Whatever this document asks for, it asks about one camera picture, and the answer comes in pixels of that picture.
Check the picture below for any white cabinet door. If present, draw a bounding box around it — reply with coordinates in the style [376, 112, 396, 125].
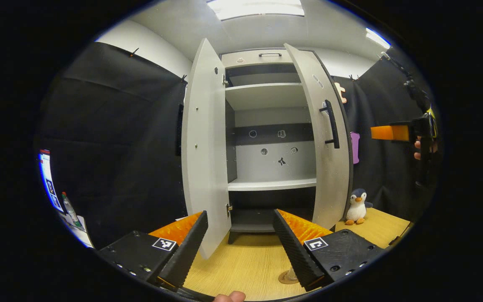
[284, 43, 354, 230]
[182, 39, 232, 260]

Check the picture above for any plastic bottle green cap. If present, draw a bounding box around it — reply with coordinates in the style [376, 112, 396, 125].
[61, 192, 82, 228]

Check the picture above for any penguin plush toy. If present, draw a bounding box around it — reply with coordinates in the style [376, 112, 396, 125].
[345, 188, 373, 226]

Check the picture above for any white grey cabinet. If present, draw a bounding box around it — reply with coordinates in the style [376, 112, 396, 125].
[221, 49, 322, 245]

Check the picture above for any white cabinet drawer black handle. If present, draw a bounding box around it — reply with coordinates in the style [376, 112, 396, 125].
[221, 49, 294, 69]

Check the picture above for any round cork coaster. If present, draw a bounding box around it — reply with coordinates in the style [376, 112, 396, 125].
[278, 271, 301, 285]

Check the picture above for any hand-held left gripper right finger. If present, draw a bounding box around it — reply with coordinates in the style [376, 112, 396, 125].
[272, 209, 387, 293]

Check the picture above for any large ceiling light panel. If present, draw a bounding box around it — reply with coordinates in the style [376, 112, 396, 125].
[206, 0, 305, 21]

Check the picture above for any bright screen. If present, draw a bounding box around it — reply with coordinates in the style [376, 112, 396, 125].
[39, 150, 64, 212]

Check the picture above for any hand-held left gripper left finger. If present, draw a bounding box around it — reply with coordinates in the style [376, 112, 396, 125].
[96, 211, 209, 291]

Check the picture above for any black cable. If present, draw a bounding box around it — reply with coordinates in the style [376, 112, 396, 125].
[380, 51, 431, 113]

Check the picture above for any small ceiling light panel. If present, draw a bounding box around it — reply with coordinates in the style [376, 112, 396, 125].
[366, 28, 391, 49]

